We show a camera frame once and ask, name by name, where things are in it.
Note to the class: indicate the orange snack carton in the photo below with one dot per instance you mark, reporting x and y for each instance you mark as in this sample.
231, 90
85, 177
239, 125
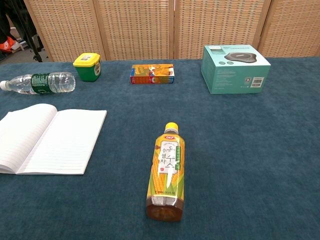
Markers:
152, 74

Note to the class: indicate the blue table cloth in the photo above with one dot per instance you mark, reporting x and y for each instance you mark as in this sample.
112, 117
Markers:
225, 162

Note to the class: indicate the teal speaker box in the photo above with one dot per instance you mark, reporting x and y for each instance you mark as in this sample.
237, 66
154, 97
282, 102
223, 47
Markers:
235, 71

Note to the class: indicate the woven wooden folding screen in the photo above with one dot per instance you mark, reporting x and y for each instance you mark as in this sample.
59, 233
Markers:
160, 27

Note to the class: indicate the yellow corn tea bottle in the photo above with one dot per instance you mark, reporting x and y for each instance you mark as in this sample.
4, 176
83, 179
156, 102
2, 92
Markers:
167, 172

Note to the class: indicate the white lined notebook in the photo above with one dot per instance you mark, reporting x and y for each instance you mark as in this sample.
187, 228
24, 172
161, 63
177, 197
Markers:
57, 142

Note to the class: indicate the black tripod stand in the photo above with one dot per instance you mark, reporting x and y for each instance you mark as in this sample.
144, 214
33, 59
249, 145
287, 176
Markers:
30, 32

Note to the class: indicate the green tub yellow lid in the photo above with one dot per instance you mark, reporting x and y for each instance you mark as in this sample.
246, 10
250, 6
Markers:
88, 68

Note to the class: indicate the clear water bottle green label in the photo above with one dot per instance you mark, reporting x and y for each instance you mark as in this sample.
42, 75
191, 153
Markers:
47, 82

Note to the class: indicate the orange and white bag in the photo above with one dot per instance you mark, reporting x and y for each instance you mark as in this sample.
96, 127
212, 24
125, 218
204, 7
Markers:
8, 45

